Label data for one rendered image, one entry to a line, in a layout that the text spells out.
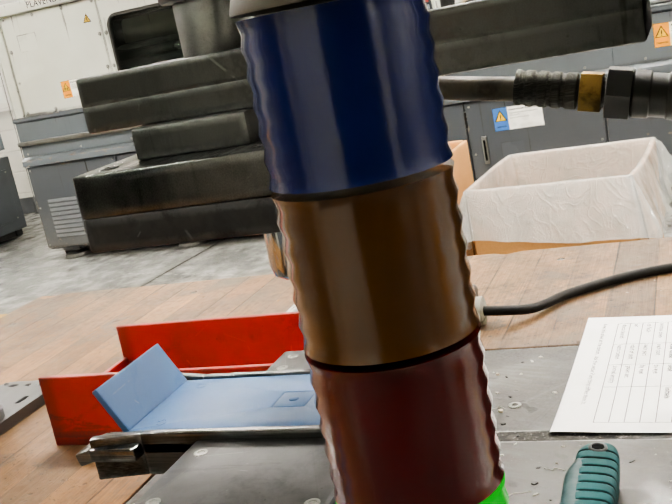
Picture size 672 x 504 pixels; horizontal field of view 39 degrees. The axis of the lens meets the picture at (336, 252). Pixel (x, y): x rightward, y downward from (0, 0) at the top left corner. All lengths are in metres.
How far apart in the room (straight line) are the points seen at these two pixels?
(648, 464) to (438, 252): 0.43
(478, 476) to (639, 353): 0.56
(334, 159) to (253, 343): 0.65
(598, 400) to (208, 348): 0.34
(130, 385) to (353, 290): 0.40
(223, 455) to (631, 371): 0.34
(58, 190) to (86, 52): 0.95
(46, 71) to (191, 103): 5.94
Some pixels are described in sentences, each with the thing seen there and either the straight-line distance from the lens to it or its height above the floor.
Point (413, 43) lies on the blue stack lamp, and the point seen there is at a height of 1.18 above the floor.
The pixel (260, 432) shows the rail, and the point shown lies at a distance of 0.50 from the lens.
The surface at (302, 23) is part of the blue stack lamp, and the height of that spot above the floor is 1.19.
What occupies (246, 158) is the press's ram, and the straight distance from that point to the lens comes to 0.40.
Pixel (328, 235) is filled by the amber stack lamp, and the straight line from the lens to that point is 0.18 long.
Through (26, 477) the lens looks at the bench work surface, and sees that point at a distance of 0.77.
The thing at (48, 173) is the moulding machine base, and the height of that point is 0.59.
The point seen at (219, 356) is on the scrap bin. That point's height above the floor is 0.93.
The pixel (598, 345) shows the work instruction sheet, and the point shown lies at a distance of 0.78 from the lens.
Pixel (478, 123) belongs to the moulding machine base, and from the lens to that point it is 5.09.
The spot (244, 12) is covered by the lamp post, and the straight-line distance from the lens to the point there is 0.18.
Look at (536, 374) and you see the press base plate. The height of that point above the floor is 0.90.
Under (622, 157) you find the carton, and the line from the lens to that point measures 3.21.
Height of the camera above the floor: 1.19
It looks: 13 degrees down
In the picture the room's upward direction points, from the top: 11 degrees counter-clockwise
